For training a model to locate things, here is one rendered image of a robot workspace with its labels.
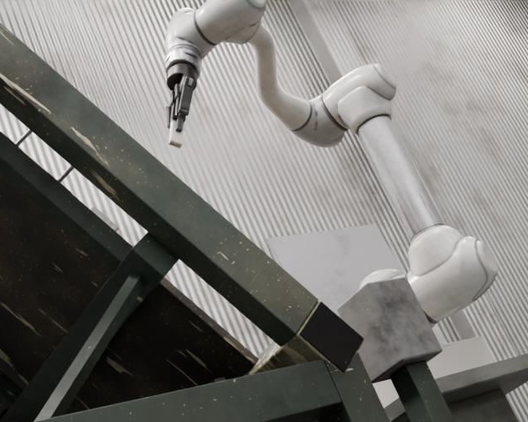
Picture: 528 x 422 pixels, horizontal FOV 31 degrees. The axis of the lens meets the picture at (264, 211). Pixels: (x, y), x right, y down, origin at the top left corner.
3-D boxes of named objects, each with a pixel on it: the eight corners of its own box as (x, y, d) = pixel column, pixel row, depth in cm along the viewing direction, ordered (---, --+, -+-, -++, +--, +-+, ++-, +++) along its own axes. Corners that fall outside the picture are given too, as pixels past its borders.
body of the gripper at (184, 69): (162, 79, 236) (158, 105, 230) (175, 57, 230) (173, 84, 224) (188, 89, 238) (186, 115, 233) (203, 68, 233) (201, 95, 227)
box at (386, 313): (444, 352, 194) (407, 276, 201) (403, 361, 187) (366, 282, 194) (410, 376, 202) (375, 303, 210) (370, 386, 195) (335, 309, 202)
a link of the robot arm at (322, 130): (278, 109, 281) (313, 83, 275) (314, 132, 293) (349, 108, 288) (289, 141, 273) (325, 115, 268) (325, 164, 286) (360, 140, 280)
